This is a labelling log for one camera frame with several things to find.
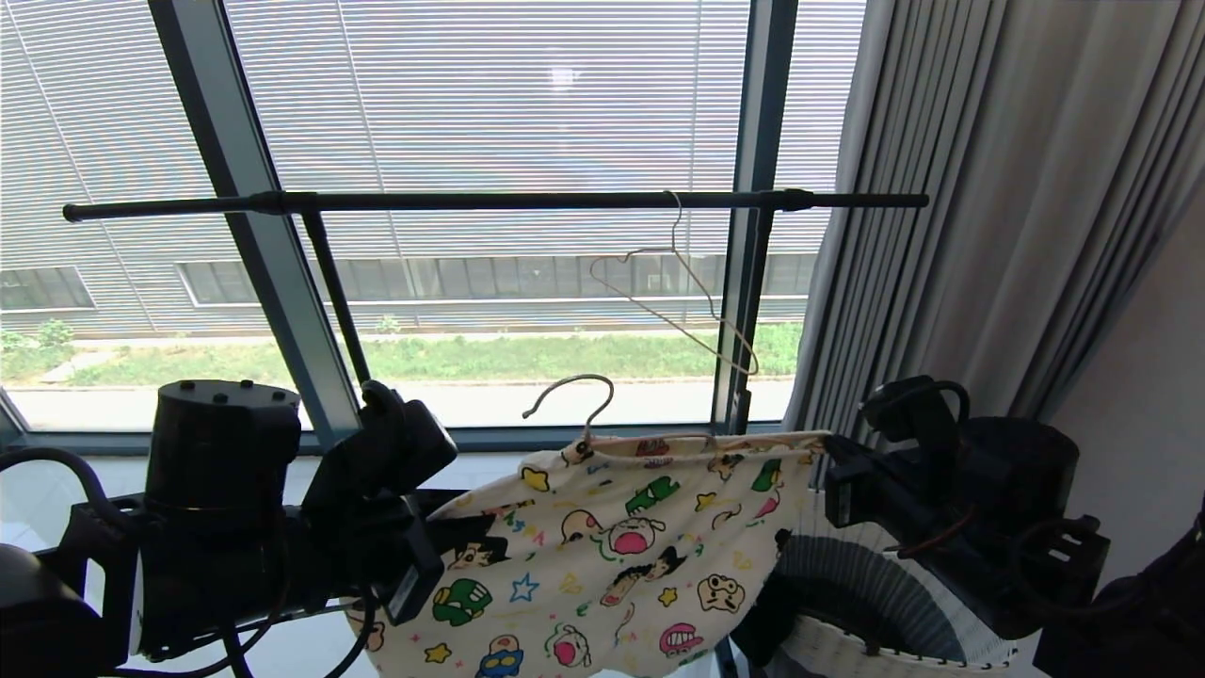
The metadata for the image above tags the beige curtain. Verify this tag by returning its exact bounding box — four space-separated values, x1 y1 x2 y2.
783 0 1205 445

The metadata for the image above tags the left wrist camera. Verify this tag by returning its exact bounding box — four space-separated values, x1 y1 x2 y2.
303 379 459 514

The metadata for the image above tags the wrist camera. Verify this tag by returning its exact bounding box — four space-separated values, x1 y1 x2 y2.
303 379 459 514
859 375 972 449

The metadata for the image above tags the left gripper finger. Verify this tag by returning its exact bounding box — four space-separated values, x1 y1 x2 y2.
424 490 490 540

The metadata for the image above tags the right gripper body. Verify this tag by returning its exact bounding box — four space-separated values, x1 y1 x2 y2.
824 437 954 558

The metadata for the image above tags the pink clothes hanger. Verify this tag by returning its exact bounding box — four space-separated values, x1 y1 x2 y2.
590 191 760 376
522 374 831 448

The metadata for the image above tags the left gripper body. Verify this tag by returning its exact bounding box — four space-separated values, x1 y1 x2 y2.
339 490 446 627

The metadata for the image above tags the cream printed garment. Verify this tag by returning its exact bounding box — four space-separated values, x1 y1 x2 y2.
346 431 831 678

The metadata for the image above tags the black cable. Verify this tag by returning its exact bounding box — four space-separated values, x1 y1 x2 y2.
0 446 131 547
221 589 379 678

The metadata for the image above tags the window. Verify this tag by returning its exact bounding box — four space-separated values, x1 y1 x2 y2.
0 0 867 459

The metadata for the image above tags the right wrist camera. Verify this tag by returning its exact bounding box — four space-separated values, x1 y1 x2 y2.
859 375 972 449

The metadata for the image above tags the black clothes rack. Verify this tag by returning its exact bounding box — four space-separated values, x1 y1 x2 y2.
63 188 930 678

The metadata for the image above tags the white laundry basket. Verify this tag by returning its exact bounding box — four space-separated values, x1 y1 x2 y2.
730 490 1041 678

